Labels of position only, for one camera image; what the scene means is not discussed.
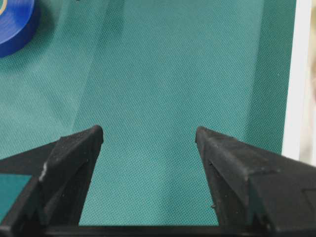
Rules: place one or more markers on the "white plastic case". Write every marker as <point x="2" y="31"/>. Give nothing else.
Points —
<point x="299" y="137"/>

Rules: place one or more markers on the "green table cloth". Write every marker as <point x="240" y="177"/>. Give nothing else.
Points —
<point x="150" y="72"/>

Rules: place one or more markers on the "blue tape roll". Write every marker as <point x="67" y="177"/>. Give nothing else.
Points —
<point x="19" y="20"/>

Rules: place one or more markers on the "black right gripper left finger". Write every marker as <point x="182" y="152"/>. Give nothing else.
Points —
<point x="48" y="185"/>

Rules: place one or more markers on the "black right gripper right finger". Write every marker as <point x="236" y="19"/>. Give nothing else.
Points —
<point x="256" y="187"/>

